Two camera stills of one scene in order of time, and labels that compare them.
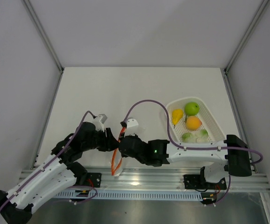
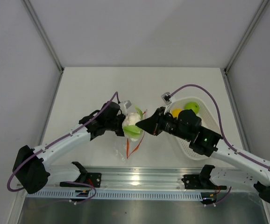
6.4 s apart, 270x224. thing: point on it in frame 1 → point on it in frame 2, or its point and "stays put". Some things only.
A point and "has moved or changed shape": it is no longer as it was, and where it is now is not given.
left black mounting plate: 95,178 stays put
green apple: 191,108 stays put
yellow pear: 177,114 stays put
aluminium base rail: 135,179 stays put
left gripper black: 110,143 → 120,133
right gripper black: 133,136 → 153,124
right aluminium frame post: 224,71 stays put
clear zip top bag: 117,163 has moved or changed shape
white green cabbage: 200,136 has moved or changed shape
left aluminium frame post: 46,41 stays put
